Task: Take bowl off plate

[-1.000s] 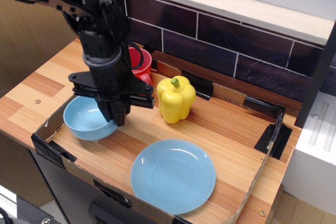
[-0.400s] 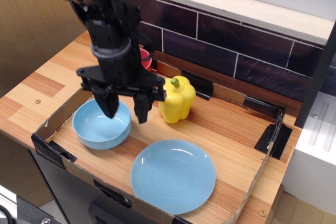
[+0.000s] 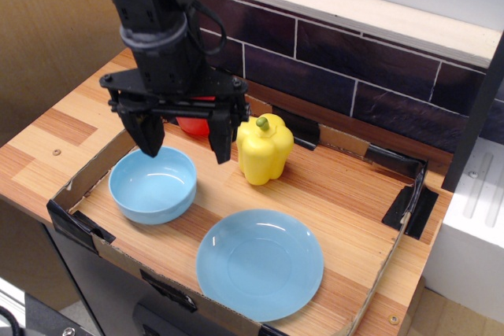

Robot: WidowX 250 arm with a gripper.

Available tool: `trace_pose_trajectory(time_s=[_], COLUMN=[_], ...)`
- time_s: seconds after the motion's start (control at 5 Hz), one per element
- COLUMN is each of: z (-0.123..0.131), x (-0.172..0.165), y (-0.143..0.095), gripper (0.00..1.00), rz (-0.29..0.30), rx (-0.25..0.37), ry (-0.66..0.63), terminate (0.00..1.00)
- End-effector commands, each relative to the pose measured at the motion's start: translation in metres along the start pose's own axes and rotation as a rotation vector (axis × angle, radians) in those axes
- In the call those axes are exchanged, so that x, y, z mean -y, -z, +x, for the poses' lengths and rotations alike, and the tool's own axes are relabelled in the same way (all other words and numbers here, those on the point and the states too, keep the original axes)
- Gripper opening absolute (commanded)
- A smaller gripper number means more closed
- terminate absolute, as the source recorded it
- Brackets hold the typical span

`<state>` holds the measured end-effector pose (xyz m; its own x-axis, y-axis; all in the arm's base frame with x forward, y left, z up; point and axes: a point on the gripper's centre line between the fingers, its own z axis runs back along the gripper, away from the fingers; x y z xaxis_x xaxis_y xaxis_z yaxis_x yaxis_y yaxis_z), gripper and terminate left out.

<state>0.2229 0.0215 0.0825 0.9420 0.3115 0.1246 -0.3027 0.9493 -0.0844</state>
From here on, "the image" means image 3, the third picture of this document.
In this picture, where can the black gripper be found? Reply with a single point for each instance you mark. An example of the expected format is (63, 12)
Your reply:
(174, 78)

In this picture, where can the light blue bowl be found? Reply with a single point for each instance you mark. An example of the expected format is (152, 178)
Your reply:
(153, 190)

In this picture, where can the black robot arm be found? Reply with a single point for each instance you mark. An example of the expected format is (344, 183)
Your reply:
(157, 16)

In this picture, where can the cardboard fence with black tape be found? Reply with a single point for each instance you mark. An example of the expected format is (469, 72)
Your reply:
(372, 277)

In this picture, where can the light blue plate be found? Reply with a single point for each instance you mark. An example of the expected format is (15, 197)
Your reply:
(263, 264)

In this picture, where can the red plastic cup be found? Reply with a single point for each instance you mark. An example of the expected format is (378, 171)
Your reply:
(194, 125)

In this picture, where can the yellow toy bell pepper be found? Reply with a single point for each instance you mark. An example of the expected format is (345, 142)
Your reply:
(264, 144)

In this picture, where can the dark brick backsplash panel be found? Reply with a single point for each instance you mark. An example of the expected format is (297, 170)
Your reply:
(399, 77)

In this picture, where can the white appliance top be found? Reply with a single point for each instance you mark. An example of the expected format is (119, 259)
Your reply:
(466, 261)

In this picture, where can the black side post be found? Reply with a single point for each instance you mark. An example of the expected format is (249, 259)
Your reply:
(477, 118)

